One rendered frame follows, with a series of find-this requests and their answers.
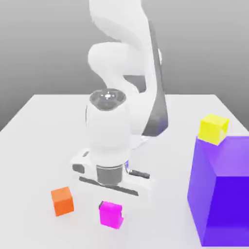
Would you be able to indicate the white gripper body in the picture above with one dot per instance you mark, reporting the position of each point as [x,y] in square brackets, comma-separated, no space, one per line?
[134,185]

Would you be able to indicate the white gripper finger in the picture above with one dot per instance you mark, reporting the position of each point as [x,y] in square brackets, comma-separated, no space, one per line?
[100,205]
[124,211]

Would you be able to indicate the small magenta cube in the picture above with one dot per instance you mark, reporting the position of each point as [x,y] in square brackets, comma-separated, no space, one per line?
[110,215]

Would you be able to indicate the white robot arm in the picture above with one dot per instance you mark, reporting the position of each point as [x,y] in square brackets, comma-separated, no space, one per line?
[108,128]

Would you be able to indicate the small orange cube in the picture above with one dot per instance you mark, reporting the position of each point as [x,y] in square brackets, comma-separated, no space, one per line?
[62,201]

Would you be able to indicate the small yellow cube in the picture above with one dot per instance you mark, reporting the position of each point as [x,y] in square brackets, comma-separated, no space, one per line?
[212,129]

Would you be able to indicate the large purple box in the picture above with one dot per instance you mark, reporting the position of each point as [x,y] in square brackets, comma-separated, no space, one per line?
[223,194]

